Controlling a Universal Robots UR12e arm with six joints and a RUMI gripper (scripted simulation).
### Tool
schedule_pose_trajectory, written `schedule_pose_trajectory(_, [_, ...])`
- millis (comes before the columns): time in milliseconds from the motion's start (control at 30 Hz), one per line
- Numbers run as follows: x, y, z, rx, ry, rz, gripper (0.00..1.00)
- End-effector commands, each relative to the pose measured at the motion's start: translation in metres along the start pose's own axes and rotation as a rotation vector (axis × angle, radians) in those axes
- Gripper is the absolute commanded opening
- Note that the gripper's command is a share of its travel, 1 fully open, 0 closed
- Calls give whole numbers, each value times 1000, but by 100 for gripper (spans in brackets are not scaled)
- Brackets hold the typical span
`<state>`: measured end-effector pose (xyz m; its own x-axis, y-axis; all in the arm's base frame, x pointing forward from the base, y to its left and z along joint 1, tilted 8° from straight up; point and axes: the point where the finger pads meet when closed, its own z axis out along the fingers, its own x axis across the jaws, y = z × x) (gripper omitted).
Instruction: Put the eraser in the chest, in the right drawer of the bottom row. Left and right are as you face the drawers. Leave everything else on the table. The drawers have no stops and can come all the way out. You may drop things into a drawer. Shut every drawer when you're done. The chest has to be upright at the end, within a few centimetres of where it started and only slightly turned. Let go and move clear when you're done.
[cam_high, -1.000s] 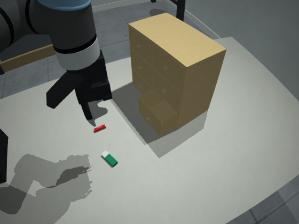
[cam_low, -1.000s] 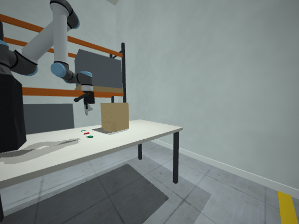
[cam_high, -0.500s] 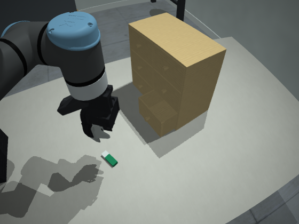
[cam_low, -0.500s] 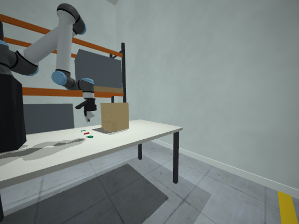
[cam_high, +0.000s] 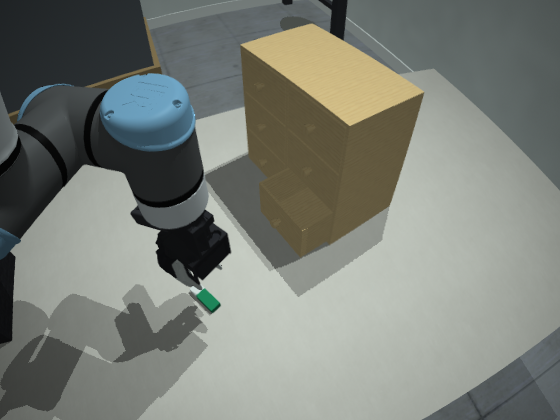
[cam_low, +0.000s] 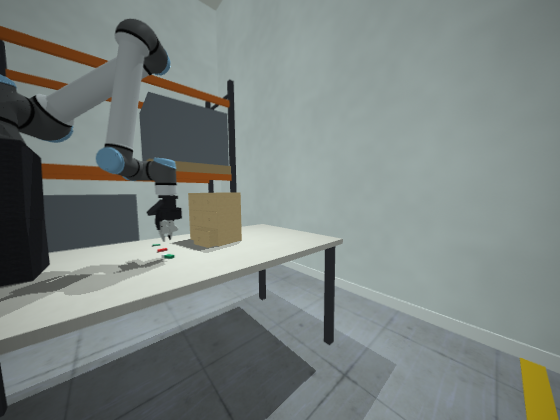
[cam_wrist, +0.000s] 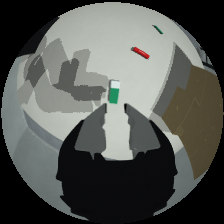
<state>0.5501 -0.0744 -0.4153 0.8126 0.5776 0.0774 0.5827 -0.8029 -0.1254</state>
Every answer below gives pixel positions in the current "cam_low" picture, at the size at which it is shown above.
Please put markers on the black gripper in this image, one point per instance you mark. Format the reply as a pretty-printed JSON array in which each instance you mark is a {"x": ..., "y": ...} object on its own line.
[{"x": 172, "y": 213}]

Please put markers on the tan chest of drawers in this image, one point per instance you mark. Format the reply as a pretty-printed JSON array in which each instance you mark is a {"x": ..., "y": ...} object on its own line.
[{"x": 229, "y": 217}]

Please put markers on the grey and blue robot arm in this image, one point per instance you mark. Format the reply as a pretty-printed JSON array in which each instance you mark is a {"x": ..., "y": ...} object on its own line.
[{"x": 49, "y": 117}]

